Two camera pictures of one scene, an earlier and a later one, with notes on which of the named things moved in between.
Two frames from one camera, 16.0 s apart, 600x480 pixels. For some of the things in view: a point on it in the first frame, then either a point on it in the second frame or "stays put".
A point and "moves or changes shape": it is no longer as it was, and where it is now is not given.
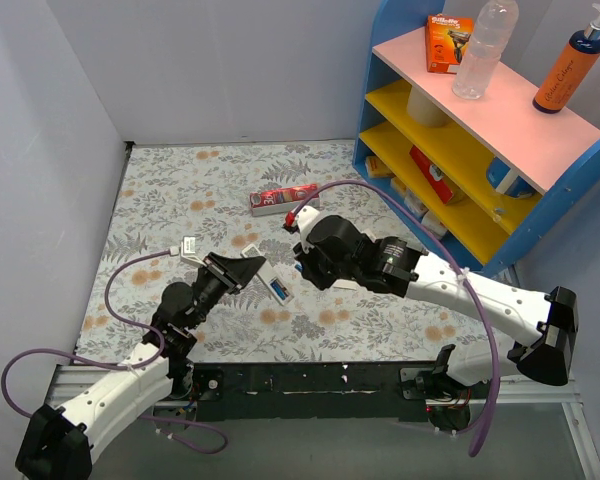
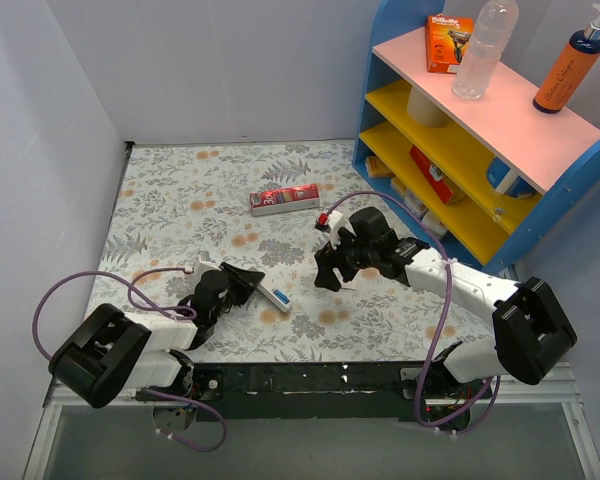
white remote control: [269, 277] moves or changes shape
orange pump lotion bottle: [579, 57] stays put
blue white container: [507, 181] stays put
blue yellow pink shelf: [504, 185] stays put
